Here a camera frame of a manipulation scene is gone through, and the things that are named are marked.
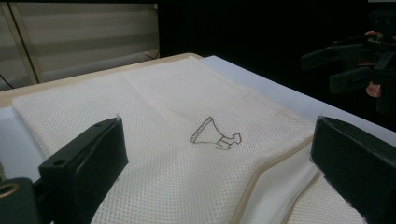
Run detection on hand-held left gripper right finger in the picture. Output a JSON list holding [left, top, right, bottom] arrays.
[[310, 115, 396, 224]]

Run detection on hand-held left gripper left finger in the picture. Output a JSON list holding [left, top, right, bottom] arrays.
[[37, 116, 130, 224]]

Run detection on white garment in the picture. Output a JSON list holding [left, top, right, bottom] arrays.
[[246, 146, 321, 224]]

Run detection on beige window blinds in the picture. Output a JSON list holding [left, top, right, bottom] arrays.
[[0, 0, 161, 91]]

